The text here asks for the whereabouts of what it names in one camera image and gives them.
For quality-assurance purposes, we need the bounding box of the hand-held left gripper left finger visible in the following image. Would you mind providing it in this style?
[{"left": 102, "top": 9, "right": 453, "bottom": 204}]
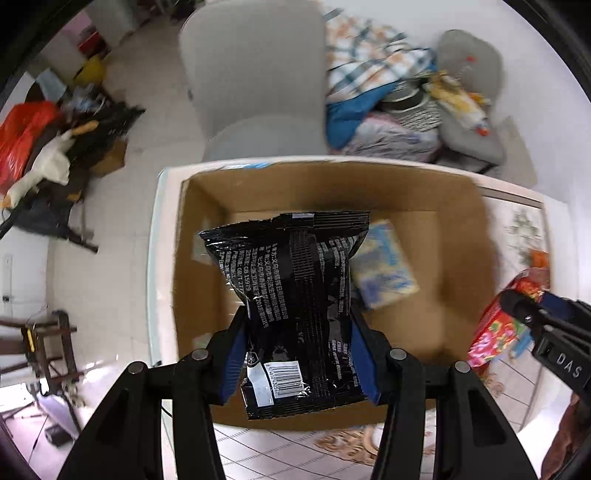
[{"left": 56, "top": 305, "right": 250, "bottom": 480}]

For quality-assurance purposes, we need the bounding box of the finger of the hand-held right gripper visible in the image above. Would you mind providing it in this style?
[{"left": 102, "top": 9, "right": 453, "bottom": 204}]
[{"left": 499, "top": 287, "right": 591, "bottom": 343}]

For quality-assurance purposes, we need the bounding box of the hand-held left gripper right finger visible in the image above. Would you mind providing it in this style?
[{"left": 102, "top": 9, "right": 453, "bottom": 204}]
[{"left": 349, "top": 306, "right": 541, "bottom": 480}]

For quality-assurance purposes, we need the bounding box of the red floral snack packet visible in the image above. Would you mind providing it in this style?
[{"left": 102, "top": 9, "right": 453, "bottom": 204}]
[{"left": 466, "top": 270, "right": 552, "bottom": 369}]

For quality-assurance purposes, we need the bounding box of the black snack packet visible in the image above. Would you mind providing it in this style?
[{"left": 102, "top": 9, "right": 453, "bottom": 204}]
[{"left": 198, "top": 210, "right": 371, "bottom": 421}]

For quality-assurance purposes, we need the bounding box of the blue yellow snack packet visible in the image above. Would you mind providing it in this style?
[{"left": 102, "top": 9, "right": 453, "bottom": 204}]
[{"left": 352, "top": 219, "right": 421, "bottom": 311}]

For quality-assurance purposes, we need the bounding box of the cardboard box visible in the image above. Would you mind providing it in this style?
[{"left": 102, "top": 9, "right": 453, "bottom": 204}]
[{"left": 172, "top": 160, "right": 498, "bottom": 432}]

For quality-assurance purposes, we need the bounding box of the wooden stool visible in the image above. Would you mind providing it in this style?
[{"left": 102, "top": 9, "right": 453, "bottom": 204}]
[{"left": 0, "top": 310, "right": 86, "bottom": 416}]

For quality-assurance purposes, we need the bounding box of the yellow plush toy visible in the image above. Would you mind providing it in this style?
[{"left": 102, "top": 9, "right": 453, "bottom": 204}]
[{"left": 425, "top": 70, "right": 493, "bottom": 137}]

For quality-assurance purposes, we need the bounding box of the grey plush cushion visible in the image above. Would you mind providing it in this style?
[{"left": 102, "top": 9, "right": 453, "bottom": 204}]
[{"left": 432, "top": 30, "right": 506, "bottom": 166}]

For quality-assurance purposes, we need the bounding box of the striped cloth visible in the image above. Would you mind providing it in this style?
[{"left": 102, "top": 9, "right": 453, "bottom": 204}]
[{"left": 381, "top": 79, "right": 443, "bottom": 134}]

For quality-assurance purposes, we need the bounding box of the pile of dark clothes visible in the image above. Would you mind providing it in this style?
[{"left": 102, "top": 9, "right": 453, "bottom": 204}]
[{"left": 0, "top": 86, "right": 147, "bottom": 254}]

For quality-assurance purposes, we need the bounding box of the white goose plush toy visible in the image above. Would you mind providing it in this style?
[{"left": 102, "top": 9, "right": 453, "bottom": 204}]
[{"left": 0, "top": 121, "right": 99, "bottom": 209}]

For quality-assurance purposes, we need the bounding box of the grey chair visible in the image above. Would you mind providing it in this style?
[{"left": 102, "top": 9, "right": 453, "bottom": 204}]
[{"left": 178, "top": 0, "right": 329, "bottom": 162}]

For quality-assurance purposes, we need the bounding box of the red plastic bag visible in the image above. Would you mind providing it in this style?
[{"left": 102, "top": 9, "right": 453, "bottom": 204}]
[{"left": 0, "top": 102, "right": 62, "bottom": 196}]

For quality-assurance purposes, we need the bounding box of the plaid blanket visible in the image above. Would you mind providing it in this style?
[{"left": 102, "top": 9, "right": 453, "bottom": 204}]
[{"left": 323, "top": 10, "right": 437, "bottom": 103}]

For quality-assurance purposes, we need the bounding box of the yellow bag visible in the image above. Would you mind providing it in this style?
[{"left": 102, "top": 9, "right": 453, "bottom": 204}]
[{"left": 74, "top": 55, "right": 108, "bottom": 86}]

